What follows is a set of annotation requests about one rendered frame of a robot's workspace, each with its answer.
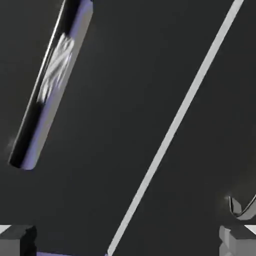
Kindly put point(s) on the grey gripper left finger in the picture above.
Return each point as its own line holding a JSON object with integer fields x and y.
{"x": 14, "y": 242}

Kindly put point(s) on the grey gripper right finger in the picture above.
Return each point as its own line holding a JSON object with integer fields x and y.
{"x": 238, "y": 242}

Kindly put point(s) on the dark grey cabinet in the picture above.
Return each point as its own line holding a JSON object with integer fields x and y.
{"x": 176, "y": 124}

